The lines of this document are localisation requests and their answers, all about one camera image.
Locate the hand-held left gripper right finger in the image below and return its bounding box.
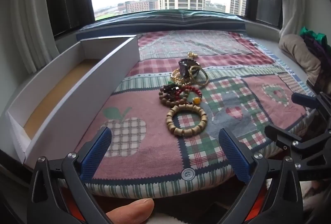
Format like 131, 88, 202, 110
218, 128, 303, 224

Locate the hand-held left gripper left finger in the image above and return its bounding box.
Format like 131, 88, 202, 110
30, 126, 114, 224

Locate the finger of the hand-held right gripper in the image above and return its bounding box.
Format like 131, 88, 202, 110
291, 92, 331, 123
264, 124, 331, 170

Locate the white cardboard box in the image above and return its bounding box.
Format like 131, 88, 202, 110
5, 35, 140, 165

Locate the wooden bamboo-bead bracelet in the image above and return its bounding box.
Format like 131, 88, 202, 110
166, 104, 208, 137

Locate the gold carved bangle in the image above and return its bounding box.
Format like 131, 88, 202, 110
190, 65, 209, 87

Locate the brown round-bead bracelet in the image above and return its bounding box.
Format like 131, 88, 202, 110
158, 86, 190, 108

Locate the person's left hand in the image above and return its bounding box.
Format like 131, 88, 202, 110
106, 198, 155, 224

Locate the purple cloth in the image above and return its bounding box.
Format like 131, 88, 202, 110
304, 34, 331, 85

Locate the beige cloth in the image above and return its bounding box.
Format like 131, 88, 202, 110
278, 34, 322, 85

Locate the patchwork plaid quilt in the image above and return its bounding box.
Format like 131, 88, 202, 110
58, 30, 314, 200

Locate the green cloth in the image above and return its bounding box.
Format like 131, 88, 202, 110
300, 27, 330, 46

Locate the dark wristwatch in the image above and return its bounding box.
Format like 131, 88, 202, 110
178, 58, 201, 78

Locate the striped blue-green cushion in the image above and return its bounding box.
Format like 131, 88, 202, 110
76, 9, 246, 35

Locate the low brick building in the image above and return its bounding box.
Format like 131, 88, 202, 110
125, 0, 159, 13

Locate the red bead bracelet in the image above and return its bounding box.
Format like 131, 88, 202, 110
174, 86, 203, 106

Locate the gold chain bracelet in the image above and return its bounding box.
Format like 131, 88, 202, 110
171, 69, 197, 86

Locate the dark bead bracelet gold charm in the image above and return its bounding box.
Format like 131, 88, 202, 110
181, 52, 198, 63

